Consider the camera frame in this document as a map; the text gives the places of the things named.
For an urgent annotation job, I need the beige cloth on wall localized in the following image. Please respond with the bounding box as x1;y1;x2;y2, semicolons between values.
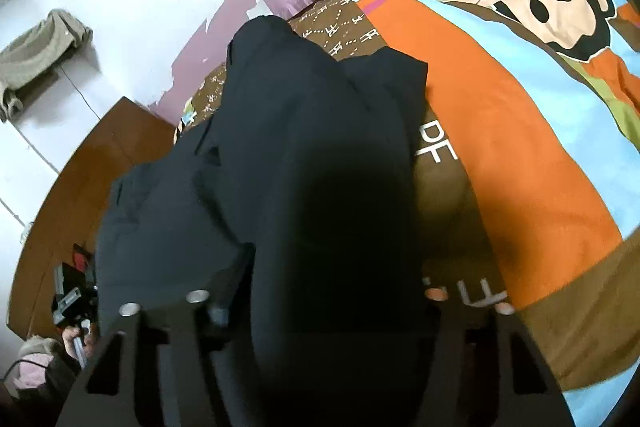
1;9;93;122

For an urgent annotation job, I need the large black garment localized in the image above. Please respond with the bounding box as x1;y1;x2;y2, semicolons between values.
96;16;428;426

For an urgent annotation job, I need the brown patterned cartoon bedspread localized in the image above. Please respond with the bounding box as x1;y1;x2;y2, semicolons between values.
171;0;640;427

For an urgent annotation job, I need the wooden headboard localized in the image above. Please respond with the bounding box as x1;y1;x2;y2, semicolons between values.
6;98;174;339

